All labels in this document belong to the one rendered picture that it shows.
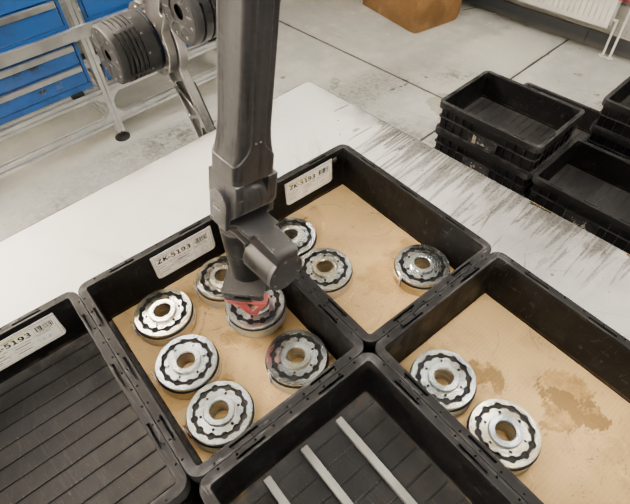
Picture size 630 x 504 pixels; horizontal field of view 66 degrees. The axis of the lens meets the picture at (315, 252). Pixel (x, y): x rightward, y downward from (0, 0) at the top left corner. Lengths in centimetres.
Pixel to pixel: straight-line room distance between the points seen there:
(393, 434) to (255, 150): 47
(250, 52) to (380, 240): 58
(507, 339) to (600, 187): 118
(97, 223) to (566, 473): 113
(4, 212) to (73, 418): 192
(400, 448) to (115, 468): 42
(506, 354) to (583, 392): 12
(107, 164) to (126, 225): 146
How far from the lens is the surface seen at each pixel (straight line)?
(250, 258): 65
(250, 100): 55
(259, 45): 52
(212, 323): 90
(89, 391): 91
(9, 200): 279
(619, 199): 199
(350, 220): 104
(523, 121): 203
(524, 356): 90
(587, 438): 87
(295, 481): 77
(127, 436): 85
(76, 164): 284
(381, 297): 91
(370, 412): 81
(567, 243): 129
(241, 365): 85
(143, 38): 161
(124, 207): 137
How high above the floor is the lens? 157
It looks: 49 degrees down
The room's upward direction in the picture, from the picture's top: 3 degrees counter-clockwise
